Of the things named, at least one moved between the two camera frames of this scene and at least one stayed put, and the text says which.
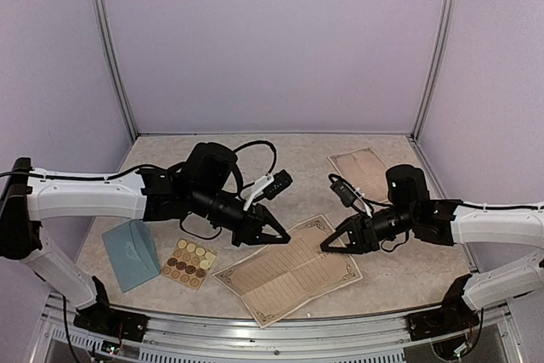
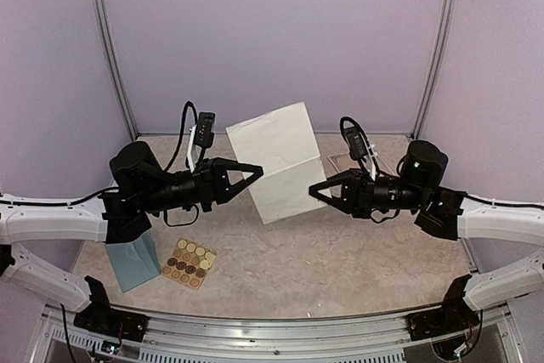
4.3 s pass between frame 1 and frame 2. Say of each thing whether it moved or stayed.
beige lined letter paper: moved
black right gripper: moved
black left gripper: moved
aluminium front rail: stayed
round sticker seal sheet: stayed
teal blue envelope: stayed
